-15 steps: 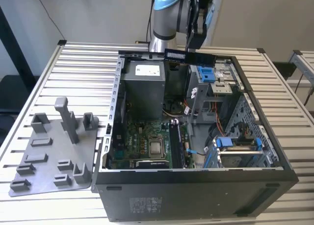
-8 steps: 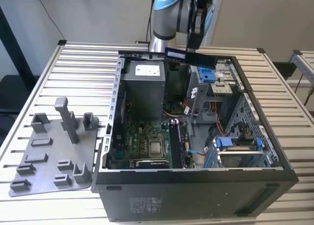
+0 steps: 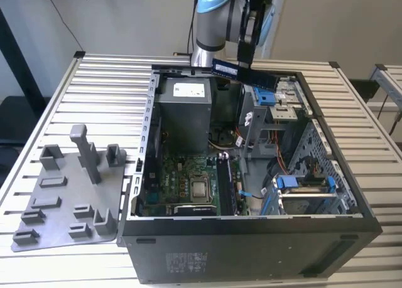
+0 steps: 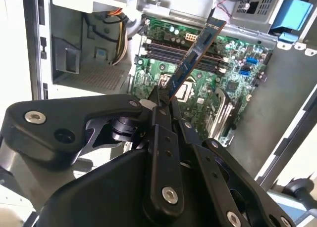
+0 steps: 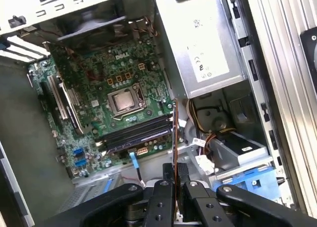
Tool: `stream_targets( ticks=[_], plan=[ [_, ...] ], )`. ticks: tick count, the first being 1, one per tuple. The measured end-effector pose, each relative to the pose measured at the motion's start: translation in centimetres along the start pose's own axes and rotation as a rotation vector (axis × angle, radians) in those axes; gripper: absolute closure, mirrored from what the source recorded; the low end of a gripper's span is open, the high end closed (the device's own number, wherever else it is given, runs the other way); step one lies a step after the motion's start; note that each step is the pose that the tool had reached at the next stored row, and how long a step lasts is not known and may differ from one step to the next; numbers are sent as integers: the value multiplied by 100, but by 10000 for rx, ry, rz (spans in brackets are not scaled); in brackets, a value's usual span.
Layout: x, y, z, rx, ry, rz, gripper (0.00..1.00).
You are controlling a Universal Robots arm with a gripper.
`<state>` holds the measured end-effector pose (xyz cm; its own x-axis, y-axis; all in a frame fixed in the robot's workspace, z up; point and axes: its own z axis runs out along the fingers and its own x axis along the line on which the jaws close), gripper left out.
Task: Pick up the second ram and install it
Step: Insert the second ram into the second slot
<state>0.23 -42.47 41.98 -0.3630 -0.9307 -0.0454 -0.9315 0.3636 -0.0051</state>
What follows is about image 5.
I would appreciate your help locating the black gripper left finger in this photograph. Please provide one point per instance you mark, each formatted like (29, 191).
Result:
(161, 207)

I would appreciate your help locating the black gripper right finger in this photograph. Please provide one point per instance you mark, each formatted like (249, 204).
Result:
(210, 212)

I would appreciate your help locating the green RAM stick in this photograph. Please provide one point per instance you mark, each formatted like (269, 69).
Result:
(175, 138)

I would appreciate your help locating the black RAM slot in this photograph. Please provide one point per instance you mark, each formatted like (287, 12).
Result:
(138, 129)
(138, 135)
(138, 124)

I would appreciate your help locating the blue plastic drive latch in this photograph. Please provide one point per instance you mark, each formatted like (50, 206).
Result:
(247, 182)

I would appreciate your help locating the grey metal drive cage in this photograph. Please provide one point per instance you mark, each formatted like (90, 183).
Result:
(227, 150)

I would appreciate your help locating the silver CPU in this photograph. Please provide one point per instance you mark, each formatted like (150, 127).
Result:
(123, 102)

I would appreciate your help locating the CPU socket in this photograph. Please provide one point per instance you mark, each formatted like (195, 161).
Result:
(140, 96)

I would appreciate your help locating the black open PC case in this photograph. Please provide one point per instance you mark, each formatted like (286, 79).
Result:
(260, 88)

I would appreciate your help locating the green Dell motherboard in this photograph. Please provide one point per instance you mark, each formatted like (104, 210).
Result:
(99, 63)

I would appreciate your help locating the grey power supply unit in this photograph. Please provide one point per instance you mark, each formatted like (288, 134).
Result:
(198, 44)

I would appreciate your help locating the black case fan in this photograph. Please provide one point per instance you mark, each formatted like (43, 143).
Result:
(94, 24)

